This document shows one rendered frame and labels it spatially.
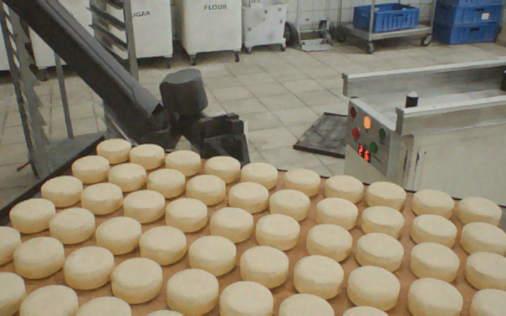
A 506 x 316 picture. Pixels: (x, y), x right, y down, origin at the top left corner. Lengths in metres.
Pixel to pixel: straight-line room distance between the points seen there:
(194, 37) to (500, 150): 3.58
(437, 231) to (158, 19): 4.15
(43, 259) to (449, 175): 1.11
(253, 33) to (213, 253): 4.62
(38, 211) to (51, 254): 0.09
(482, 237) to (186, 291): 0.34
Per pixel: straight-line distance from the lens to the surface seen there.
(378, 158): 1.42
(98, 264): 0.55
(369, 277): 0.53
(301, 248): 0.59
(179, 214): 0.61
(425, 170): 1.39
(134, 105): 0.88
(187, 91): 0.83
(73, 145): 3.00
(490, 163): 1.52
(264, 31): 5.15
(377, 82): 1.58
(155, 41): 4.66
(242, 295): 0.50
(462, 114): 1.40
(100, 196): 0.66
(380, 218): 0.63
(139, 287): 0.51
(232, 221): 0.60
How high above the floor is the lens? 1.36
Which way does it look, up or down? 27 degrees down
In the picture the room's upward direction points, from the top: straight up
